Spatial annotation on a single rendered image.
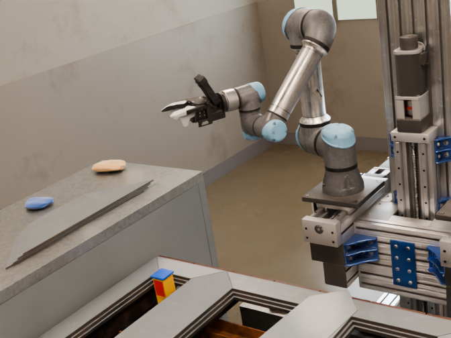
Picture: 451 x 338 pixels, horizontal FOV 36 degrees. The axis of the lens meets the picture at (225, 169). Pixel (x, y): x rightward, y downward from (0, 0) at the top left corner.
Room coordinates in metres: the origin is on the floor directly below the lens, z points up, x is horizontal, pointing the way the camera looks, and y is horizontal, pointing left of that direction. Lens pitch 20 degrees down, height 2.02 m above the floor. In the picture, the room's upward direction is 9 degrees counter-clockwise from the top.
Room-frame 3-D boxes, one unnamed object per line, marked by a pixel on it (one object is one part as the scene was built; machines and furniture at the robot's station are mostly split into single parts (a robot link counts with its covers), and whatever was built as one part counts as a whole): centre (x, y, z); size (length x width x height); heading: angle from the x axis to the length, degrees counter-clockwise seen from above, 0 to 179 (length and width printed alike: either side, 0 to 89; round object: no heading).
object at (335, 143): (2.33, -0.41, 1.20); 0.13 x 0.12 x 0.14; 24
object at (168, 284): (2.19, 0.28, 0.78); 0.05 x 0.05 x 0.19; 51
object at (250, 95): (2.34, -0.12, 1.43); 0.11 x 0.08 x 0.09; 114
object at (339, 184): (2.33, -0.41, 1.09); 0.15 x 0.15 x 0.10
